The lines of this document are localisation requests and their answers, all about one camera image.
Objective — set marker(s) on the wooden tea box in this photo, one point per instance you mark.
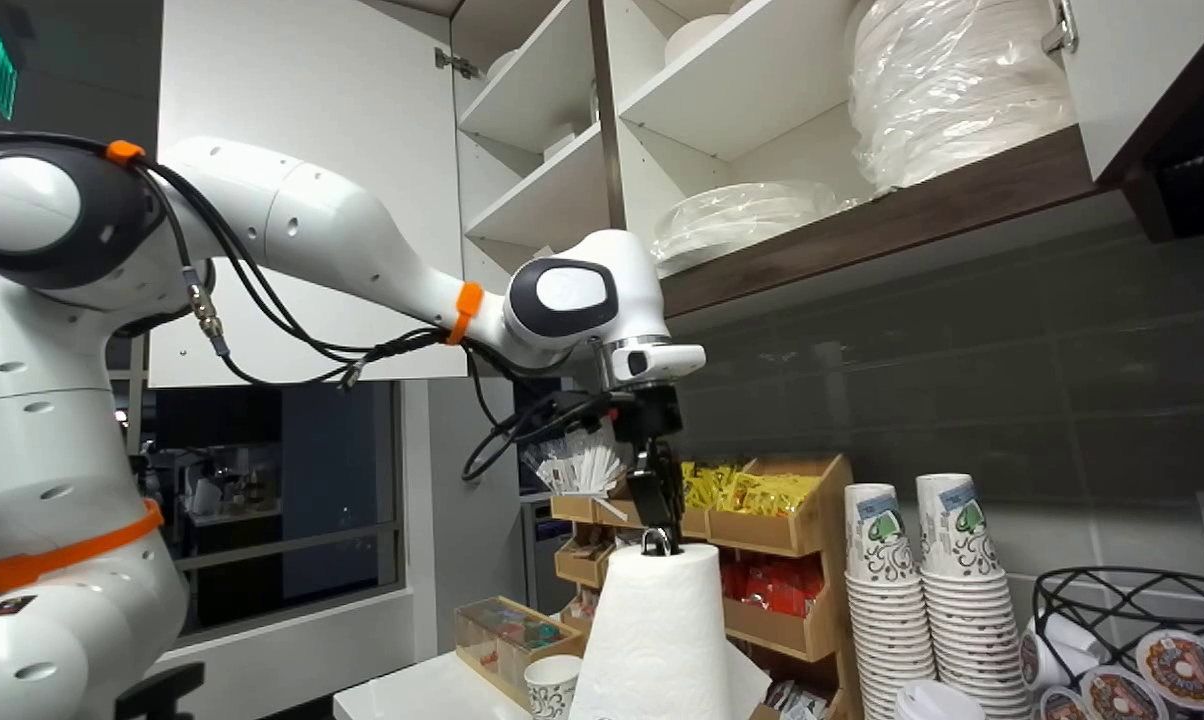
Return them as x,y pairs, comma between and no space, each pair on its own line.
503,639

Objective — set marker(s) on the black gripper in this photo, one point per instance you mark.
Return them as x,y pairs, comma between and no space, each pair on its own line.
645,417

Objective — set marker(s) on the black wire basket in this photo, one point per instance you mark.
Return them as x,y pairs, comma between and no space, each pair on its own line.
1118,643

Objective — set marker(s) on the paper cup stack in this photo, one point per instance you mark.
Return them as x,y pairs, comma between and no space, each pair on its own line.
970,603
885,603

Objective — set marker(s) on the white plates on shelf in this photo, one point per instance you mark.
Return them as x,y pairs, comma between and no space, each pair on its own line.
735,218

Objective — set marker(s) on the metal paper towel holder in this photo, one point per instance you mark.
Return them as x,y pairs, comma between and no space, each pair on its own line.
659,541

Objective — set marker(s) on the white upper cabinet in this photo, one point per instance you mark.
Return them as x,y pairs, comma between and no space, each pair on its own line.
587,113

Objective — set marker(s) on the wrapped white plates stack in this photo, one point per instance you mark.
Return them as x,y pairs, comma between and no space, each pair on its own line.
939,86

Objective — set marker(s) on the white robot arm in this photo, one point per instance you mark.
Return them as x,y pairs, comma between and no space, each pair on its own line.
97,236

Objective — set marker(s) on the white plastic utensils bundle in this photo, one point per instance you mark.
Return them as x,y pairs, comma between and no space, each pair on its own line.
583,473

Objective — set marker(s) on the wooden condiment organizer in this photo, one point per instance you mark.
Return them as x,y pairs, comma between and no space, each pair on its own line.
778,528

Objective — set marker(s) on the right paper cup stack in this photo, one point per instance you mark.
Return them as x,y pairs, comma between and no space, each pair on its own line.
970,603

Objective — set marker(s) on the left paper cup stack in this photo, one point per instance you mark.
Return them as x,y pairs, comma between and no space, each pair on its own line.
885,603

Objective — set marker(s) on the white paper towel roll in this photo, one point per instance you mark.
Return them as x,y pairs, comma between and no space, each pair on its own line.
659,645

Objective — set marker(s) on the white cabinet door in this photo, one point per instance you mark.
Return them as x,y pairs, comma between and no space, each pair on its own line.
345,86

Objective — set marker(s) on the small paper cup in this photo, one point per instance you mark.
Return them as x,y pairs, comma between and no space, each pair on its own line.
549,684

